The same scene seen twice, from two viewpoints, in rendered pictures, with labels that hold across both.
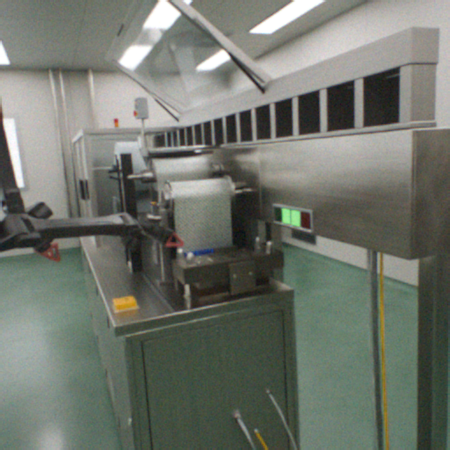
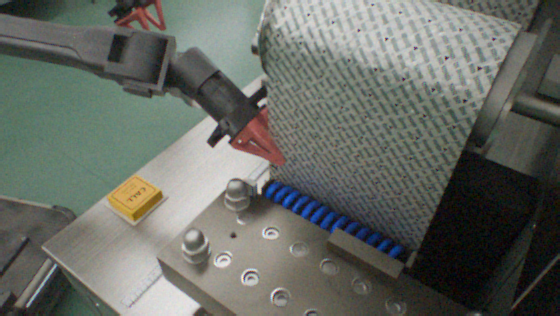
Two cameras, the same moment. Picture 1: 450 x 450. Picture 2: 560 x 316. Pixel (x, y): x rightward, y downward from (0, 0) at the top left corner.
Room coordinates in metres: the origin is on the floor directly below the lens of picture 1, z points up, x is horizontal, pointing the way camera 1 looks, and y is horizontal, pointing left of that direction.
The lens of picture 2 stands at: (1.38, -0.17, 1.49)
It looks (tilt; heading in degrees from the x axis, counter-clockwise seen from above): 45 degrees down; 57
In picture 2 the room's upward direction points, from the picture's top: straight up
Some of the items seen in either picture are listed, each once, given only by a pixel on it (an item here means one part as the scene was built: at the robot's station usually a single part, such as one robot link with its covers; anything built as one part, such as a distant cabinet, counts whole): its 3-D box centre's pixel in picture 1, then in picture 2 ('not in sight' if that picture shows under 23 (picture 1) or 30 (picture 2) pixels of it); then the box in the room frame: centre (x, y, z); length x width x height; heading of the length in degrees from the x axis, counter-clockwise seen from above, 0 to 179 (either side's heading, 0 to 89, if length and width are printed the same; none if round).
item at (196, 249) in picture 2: (190, 258); (194, 242); (1.45, 0.13, 1.05); 0.04 x 0.04 x 0.04
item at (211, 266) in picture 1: (228, 263); (320, 303); (1.55, 0.00, 1.00); 0.40 x 0.16 x 0.06; 112
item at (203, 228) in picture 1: (204, 231); (344, 169); (1.64, 0.08, 1.11); 0.23 x 0.01 x 0.18; 112
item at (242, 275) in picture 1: (242, 277); not in sight; (1.47, -0.05, 0.96); 0.10 x 0.03 x 0.11; 112
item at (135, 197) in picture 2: (125, 303); (135, 197); (1.42, 0.37, 0.91); 0.07 x 0.07 x 0.02; 22
